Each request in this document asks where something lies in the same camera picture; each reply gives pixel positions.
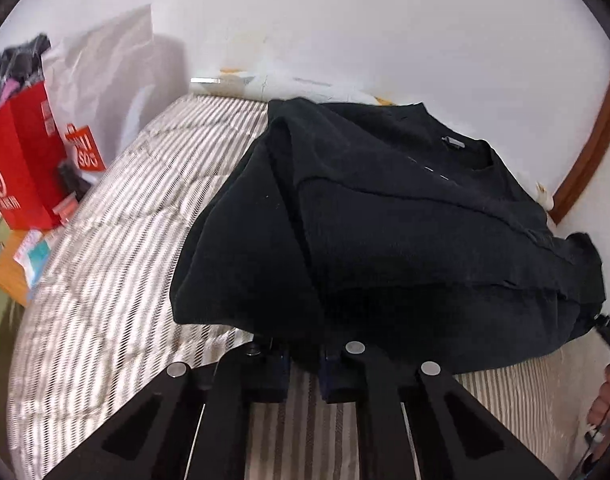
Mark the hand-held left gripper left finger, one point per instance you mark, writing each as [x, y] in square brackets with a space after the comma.
[265, 385]

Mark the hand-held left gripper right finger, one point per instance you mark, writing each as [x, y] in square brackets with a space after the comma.
[337, 385]

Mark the person's right hand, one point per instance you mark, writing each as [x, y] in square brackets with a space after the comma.
[607, 400]

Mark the pale printed packets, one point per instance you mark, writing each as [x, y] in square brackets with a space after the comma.
[35, 255]

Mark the wooden furniture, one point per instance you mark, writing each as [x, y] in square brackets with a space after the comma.
[7, 270]

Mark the white plastic bag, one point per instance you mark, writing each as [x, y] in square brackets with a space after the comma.
[110, 75]

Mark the striped table cover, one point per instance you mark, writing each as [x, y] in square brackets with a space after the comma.
[110, 260]

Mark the small black object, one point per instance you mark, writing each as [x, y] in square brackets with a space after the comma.
[74, 180]

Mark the large red paper bag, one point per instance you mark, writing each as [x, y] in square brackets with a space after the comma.
[22, 160]

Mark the brown wooden door frame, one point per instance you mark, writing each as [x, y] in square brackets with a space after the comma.
[592, 150]

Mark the small red and white bag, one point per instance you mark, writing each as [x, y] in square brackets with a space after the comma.
[85, 147]

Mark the clear plastic bag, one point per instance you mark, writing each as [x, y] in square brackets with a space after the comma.
[305, 85]

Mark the black sweatshirt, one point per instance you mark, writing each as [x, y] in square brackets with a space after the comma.
[385, 240]

